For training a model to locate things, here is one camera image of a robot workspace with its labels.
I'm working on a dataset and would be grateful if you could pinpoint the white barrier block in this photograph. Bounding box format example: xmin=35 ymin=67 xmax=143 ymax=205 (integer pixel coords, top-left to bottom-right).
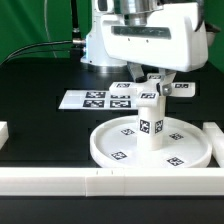
xmin=0 ymin=121 xmax=9 ymax=150
xmin=203 ymin=122 xmax=224 ymax=168

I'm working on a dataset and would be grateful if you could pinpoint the thin grey cable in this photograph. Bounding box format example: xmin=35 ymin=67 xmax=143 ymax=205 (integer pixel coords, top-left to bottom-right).
xmin=43 ymin=0 xmax=58 ymax=59

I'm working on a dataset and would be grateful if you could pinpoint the black cable connector post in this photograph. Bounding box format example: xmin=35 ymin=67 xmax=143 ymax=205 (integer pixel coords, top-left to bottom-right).
xmin=70 ymin=0 xmax=85 ymax=56

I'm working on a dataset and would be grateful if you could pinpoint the white cross-shaped table base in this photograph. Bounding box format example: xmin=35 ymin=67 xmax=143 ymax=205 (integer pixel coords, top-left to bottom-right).
xmin=109 ymin=73 xmax=196 ymax=106

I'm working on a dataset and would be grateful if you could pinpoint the white round table top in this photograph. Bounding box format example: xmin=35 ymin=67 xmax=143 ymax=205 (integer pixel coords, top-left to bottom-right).
xmin=90 ymin=115 xmax=212 ymax=168

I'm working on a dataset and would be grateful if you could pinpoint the white front barrier rail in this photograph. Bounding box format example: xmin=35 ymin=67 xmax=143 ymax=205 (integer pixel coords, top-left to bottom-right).
xmin=0 ymin=168 xmax=224 ymax=196

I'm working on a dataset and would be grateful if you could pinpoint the white marker tag plate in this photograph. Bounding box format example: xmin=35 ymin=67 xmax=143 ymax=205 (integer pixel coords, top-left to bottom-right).
xmin=59 ymin=90 xmax=137 ymax=110

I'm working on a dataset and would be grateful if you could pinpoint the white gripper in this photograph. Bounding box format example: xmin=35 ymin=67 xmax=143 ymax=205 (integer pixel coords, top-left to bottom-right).
xmin=101 ymin=3 xmax=208 ymax=96

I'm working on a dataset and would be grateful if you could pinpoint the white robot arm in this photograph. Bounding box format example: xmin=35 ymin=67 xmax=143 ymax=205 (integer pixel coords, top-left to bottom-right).
xmin=81 ymin=0 xmax=220 ymax=97

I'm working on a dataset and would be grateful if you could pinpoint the black cable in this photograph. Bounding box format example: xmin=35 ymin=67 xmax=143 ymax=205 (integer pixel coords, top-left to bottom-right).
xmin=0 ymin=40 xmax=75 ymax=66

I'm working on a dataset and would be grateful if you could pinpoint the white right barrier block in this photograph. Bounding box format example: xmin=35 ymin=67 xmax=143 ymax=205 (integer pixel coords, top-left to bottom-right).
xmin=203 ymin=122 xmax=224 ymax=168

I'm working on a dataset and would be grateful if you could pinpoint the white left barrier block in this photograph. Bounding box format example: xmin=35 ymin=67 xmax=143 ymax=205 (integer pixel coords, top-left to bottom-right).
xmin=0 ymin=121 xmax=9 ymax=150

